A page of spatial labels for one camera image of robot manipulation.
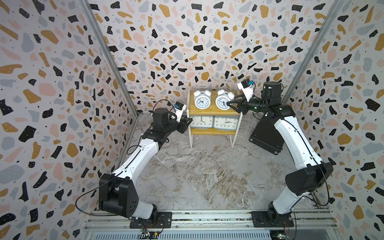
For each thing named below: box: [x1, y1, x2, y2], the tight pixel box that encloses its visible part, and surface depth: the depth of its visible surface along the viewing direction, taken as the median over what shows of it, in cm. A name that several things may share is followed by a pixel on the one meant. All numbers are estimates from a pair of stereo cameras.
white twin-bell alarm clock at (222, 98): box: [215, 89, 235, 111], surface depth 73 cm
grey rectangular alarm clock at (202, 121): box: [189, 115, 214, 129], surface depth 91 cm
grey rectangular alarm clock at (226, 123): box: [213, 115, 240, 131], surface depth 89 cm
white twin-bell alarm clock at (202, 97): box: [193, 86, 212, 110], surface depth 75 cm
